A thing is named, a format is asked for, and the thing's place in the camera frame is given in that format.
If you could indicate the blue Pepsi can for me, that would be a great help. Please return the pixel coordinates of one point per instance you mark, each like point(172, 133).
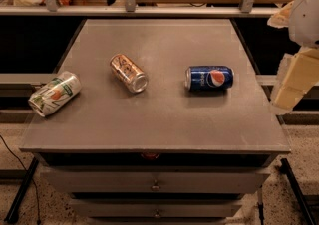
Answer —
point(208, 78)

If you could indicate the black left floor bar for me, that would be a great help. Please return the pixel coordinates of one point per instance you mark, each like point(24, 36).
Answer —
point(12, 216)

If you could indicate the lower drawer with knob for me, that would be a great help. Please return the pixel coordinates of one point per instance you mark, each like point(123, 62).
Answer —
point(155, 208)

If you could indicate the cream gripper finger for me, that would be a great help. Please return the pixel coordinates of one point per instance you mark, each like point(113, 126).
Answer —
point(296, 76)
point(281, 18)

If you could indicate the upper drawer with knob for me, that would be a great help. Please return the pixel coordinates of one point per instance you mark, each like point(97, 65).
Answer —
point(228, 182)

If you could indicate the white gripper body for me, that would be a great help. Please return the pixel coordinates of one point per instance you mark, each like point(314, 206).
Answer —
point(306, 20)

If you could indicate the white green soda can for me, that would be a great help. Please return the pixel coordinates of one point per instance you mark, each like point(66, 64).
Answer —
point(51, 97)

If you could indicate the black right floor bar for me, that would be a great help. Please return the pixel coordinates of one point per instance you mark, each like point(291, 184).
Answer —
point(301, 198)

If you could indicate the grey drawer cabinet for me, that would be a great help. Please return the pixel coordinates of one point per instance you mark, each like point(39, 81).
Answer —
point(166, 127)

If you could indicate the orange soda can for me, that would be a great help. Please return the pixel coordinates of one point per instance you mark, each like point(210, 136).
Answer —
point(129, 73)

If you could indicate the black floor bar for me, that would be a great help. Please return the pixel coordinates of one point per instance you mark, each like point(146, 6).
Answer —
point(301, 198)
point(12, 216)

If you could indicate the drawer with knob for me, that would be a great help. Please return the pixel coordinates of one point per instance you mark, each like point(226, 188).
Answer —
point(155, 208)
point(228, 182)

